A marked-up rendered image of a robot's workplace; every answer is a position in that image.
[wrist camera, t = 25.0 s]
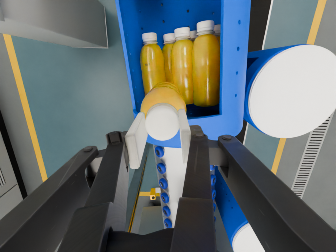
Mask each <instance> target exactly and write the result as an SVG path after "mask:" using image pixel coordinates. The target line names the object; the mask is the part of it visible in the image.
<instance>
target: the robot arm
mask: <svg viewBox="0 0 336 252"><path fill-rule="evenodd" d="M178 115H179V129H180V139H181V149H182V158H183V164H184V165H185V166H187V167H186V173H185V180H184V186H183V193H182V197H180V198H179V202H178V208H177V214H176V220H175V226H174V228H166V229H163V230H159V231H156V232H153V233H150V234H146V235H140V234H135V233H130V232H126V217H127V203H128V189H129V175H130V168H132V169H139V168H140V165H141V161H142V157H143V154H144V150H145V146H146V142H147V138H148V132H147V130H146V124H145V122H146V116H145V113H144V112H139V114H138V115H137V117H136V119H135V120H134V122H133V124H132V126H131V127H130V129H129V131H124V132H121V131H114V132H110V133H108V134H107V135H106V140H107V144H108V145H107V148H106V149H103V150H98V147H97V146H87V147H85V148H83V149H82V150H80V151H79V152H78V153H77V154H76V155H75V156H73V157H72V158H71V159H70V160H69V161H68V162H67V163H65V164H64V165H63V166H62V167H61V168H60V169H59V170H57V171H56V172H55V173H54V174H53V175H52V176H50V177H49V178H48V179H47V180H46V181H45V182H44V183H42V184H41V185H40V186H39V187H38V188H37V189H36V190H34V191H33V192H32V193H31V194H30V195H29V196H28V197H26V198H25V199H24V200H23V201H22V202H21V203H19V204H18V205H17V206H16V207H15V208H14V209H13V210H11V211H10V212H9V213H8V214H7V215H6V216H5V217H3V218H2V219H1V220H0V252H55V251H56V249H57V248H58V246H59V245H60V247H59V249H58V251H57V252H219V251H218V250H217V241H216V227H215V214H214V201H213V197H212V183H211V168H210V165H212V166H218V170H219V172H220V173H221V175H222V177H223V179H224V180H225V182H226V184H227V186H228V187H229V189H230V191H231V193H232V194H233V196H234V198H235V200H236V201H237V203H238V205H239V207H240V208H241V210H242V212H243V214H244V215H245V217H246V219H247V221H248V222H249V224H250V226H251V228H252V229H253V231H254V233H255V235H256V237H257V238H258V240H259V242H260V244H261V245H262V247H263V249H264V251H265V252H336V230H335V229H333V228H332V227H331V226H330V225H329V224H327V223H326V222H325V221H324V220H323V219H322V218H321V217H320V216H319V215H318V214H317V213H316V212H315V211H314V210H313V209H311V208H310V207H309V206H308V205H307V204H306V203H305V202H304V201H303V200H302V199H301V198H300V197H299V196H298V195H297V194H295V193H294V192H293V191H292V190H291V189H290V188H289V187H288V186H287V185H286V184H285V183H284V182H283V181H282V180H281V179H279V178H278V177H277V176H276V175H275V174H274V173H273V172H272V171H271V170H270V169H269V168H268V167H267V166H266V165H265V164H263V163H262V162H261V161H260V160H259V159H258V158H257V157H256V156H255V155H254V154H253V153H252V152H251V151H250V150H249V149H247V148H246V147H245V146H244V145H243V144H242V143H241V142H240V141H239V140H238V139H237V138H236V137H234V136H232V135H221V136H219V137H218V140H210V139H208V136H207V135H206V134H204V132H203V130H202V128H201V126H199V125H189V122H188V118H187V115H186V111H185V110H184V109H179V110H178ZM129 163H130V168H129ZM85 173H86V174H85ZM60 243H61V244H60Z"/></svg>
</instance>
